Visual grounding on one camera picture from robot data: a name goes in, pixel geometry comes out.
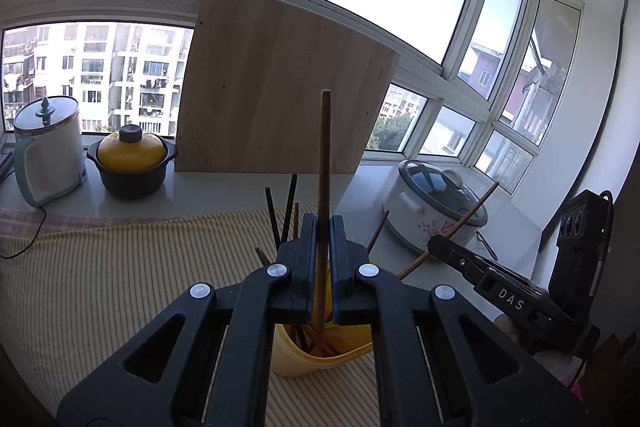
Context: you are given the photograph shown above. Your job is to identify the yellow plastic container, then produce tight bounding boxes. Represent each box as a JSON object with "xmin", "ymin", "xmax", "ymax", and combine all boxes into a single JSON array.
[{"xmin": 271, "ymin": 264, "xmax": 375, "ymax": 379}]

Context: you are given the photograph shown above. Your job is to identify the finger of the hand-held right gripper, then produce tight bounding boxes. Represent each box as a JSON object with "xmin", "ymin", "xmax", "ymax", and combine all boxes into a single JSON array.
[{"xmin": 427, "ymin": 235, "xmax": 496, "ymax": 290}]

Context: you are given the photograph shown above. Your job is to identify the black clay pot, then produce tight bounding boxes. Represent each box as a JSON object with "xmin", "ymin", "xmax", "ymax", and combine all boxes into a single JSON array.
[{"xmin": 86, "ymin": 141, "xmax": 179, "ymax": 200}]

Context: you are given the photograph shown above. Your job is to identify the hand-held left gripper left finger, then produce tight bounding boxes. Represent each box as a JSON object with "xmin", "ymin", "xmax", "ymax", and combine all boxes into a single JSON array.
[{"xmin": 56, "ymin": 213, "xmax": 321, "ymax": 427}]

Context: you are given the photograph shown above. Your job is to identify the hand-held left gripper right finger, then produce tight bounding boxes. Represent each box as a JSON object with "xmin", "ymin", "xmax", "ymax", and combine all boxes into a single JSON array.
[{"xmin": 330, "ymin": 214, "xmax": 586, "ymax": 427}]

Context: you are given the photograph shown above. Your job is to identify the person's right hand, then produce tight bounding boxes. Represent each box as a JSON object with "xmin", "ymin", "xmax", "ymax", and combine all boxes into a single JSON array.
[{"xmin": 495, "ymin": 314, "xmax": 581, "ymax": 388}]

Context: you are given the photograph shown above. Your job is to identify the striped tablecloth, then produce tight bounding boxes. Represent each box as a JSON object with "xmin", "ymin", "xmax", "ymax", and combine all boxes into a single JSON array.
[{"xmin": 0, "ymin": 209, "xmax": 381, "ymax": 427}]

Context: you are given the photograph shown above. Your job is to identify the floral white rice cooker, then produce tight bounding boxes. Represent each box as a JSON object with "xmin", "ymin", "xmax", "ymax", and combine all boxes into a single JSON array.
[{"xmin": 382, "ymin": 158, "xmax": 489, "ymax": 255}]

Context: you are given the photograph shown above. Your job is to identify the light wooden board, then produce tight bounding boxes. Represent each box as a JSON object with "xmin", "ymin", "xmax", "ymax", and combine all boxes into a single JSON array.
[{"xmin": 175, "ymin": 0, "xmax": 401, "ymax": 176}]

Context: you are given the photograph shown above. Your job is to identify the apartment building outside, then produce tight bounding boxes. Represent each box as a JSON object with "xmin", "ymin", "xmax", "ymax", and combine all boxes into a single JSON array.
[{"xmin": 0, "ymin": 22, "xmax": 196, "ymax": 138}]

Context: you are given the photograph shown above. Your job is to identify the white teal electric cooker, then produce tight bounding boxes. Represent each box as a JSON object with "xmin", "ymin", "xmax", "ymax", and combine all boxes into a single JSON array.
[{"xmin": 12, "ymin": 96, "xmax": 88, "ymax": 208}]

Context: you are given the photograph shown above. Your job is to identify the black rice cooker cable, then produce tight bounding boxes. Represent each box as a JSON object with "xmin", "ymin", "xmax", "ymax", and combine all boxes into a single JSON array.
[{"xmin": 475, "ymin": 231, "xmax": 498, "ymax": 260}]

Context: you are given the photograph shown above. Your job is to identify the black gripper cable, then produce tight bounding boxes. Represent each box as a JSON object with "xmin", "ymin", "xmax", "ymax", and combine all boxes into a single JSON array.
[{"xmin": 590, "ymin": 189, "xmax": 616, "ymax": 303}]

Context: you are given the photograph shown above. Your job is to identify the yellow pot lid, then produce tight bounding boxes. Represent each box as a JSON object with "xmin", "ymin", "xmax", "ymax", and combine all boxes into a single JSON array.
[{"xmin": 96, "ymin": 124, "xmax": 167, "ymax": 168}]

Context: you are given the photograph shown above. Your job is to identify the black chopstick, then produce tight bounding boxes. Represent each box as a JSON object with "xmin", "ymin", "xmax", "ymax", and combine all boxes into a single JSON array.
[
  {"xmin": 280, "ymin": 174, "xmax": 299, "ymax": 244},
  {"xmin": 264, "ymin": 187, "xmax": 282, "ymax": 250}
]

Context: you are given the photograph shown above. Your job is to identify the black electric cooker cable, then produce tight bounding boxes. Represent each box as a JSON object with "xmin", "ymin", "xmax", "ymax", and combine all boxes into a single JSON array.
[{"xmin": 0, "ymin": 204, "xmax": 48, "ymax": 259}]

